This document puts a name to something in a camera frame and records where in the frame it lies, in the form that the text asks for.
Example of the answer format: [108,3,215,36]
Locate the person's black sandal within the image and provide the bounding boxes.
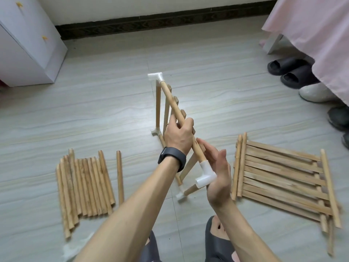
[139,231,162,262]
[204,215,236,262]

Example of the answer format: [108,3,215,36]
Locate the black smartwatch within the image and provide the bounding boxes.
[158,147,187,172]

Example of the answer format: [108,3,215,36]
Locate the pile of wooden dowels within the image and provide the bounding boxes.
[56,149,116,239]

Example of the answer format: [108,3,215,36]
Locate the slatted wooden shelf panel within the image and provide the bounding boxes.
[154,82,207,197]
[230,132,343,257]

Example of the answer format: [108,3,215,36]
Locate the person's left hand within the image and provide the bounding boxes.
[164,114,196,156]

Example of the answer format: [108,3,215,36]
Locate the white bed leg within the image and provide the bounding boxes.
[263,33,283,55]

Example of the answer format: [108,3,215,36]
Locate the white box cabinet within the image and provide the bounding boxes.
[0,0,68,88]

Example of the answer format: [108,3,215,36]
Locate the person's right forearm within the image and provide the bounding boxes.
[210,196,281,262]

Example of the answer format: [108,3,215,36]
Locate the pile of white connectors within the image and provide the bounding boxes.
[63,240,88,262]

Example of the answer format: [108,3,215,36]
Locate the single wooden stick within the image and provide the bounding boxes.
[116,150,125,205]
[159,80,209,164]

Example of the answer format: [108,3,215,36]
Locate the person's right hand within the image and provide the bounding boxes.
[196,138,232,208]

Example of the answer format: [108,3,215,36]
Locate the person's left forearm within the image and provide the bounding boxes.
[73,155,183,262]

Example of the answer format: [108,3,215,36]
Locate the pink ruffled bed skirt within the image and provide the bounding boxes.
[262,0,349,104]

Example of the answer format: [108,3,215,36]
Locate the white shoe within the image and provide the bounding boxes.
[299,82,341,103]

